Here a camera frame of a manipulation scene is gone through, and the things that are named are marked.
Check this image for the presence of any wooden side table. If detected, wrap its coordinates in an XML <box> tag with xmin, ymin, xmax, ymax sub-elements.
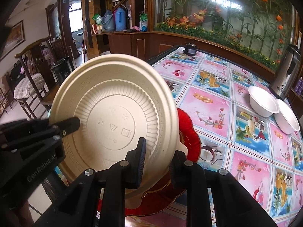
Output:
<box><xmin>40</xmin><ymin>84</ymin><xmax>60</xmax><ymax>111</ymax></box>

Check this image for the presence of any black electric kettle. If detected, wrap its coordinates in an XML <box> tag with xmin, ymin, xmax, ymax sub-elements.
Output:
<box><xmin>51</xmin><ymin>56</ymin><xmax>74</xmax><ymax>85</ymax></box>

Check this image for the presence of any wooden chair with cushion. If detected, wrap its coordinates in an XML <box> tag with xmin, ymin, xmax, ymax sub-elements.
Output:
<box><xmin>14</xmin><ymin>36</ymin><xmax>56</xmax><ymax>119</ymax></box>

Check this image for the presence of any wooden cabinet counter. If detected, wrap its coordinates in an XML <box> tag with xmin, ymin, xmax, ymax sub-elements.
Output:
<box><xmin>91</xmin><ymin>31</ymin><xmax>274</xmax><ymax>81</ymax></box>

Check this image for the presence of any white bowl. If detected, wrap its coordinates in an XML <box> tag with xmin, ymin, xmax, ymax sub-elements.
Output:
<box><xmin>248</xmin><ymin>86</ymin><xmax>279</xmax><ymax>117</ymax></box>
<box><xmin>274</xmin><ymin>99</ymin><xmax>300</xmax><ymax>134</ymax></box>

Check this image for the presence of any grey thermos jug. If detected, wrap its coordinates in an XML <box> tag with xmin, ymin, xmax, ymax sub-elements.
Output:
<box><xmin>102</xmin><ymin>10</ymin><xmax>115</xmax><ymax>32</ymax></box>

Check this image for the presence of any blue thermos jug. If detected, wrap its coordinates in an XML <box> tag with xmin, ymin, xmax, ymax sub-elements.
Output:
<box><xmin>115</xmin><ymin>7</ymin><xmax>126</xmax><ymax>31</ymax></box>

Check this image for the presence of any small black device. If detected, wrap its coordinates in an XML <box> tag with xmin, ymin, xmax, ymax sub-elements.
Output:
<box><xmin>183</xmin><ymin>43</ymin><xmax>197</xmax><ymax>57</ymax></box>

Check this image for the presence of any stainless steel thermos pot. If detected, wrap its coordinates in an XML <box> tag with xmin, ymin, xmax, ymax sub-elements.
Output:
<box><xmin>269</xmin><ymin>44</ymin><xmax>301</xmax><ymax>100</ymax></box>

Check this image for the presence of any artificial flower glass display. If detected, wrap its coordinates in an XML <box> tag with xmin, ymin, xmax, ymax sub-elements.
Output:
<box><xmin>155</xmin><ymin>0</ymin><xmax>296</xmax><ymax>70</ymax></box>

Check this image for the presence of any framed wall picture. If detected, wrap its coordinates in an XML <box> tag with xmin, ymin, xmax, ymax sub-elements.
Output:
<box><xmin>1</xmin><ymin>21</ymin><xmax>25</xmax><ymax>59</ymax></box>

